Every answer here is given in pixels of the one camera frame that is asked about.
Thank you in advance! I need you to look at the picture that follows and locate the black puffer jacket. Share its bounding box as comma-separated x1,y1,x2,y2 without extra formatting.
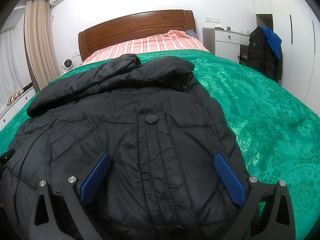
2,54,245,239

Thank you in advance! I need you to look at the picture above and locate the green bedspread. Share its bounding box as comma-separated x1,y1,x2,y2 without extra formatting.
1,49,319,239

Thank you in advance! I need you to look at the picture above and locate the white window bench cabinet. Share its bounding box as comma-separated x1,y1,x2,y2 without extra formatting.
1,83,36,130

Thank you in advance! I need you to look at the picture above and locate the striped cloth on bench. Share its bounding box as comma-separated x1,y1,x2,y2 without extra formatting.
6,89,24,106

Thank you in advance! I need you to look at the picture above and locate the white sheer curtain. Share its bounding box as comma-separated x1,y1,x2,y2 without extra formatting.
1,27,31,112

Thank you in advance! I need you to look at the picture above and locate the white round fan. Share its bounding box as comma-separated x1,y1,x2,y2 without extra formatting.
61,59,74,74

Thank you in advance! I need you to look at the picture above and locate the beige curtain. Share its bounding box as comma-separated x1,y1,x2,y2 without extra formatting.
24,0,60,89

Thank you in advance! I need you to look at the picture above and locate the dark coat with blue lining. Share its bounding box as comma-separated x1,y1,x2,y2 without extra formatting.
246,27,283,82

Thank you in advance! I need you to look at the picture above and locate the white dresser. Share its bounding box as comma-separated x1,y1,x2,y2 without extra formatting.
202,28,249,65

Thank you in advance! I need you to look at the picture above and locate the wooden headboard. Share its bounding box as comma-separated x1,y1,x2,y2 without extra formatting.
78,10,196,61

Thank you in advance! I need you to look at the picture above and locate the plastic bottle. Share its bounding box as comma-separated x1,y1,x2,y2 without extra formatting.
227,21,231,31

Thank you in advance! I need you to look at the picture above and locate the pink striped bed sheet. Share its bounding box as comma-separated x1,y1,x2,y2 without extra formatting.
82,30,207,65

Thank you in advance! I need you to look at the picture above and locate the grey pillow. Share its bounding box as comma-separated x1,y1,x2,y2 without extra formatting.
185,29,197,38

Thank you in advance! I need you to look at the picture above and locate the white wardrobe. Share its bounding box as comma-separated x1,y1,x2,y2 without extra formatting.
253,0,319,105

